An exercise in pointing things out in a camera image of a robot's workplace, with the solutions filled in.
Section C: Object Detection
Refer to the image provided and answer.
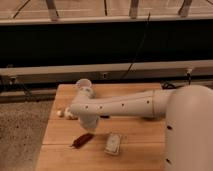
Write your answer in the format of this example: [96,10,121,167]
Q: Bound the red chili pepper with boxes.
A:
[72,133,94,149]

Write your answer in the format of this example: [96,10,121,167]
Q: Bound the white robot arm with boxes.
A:
[70,85,213,171]

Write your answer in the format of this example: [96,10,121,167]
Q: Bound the white sponge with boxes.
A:
[104,133,122,155]

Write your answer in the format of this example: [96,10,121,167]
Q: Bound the white plastic cup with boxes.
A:
[75,78,92,90]

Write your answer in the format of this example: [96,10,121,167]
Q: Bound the wooden table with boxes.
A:
[36,84,165,171]

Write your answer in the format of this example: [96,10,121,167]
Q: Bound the black cable at right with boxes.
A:
[161,81,183,90]

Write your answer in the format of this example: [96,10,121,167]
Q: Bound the black hanging cable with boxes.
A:
[120,12,152,80]

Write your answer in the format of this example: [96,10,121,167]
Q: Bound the metal rail beam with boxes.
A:
[0,60,213,84]

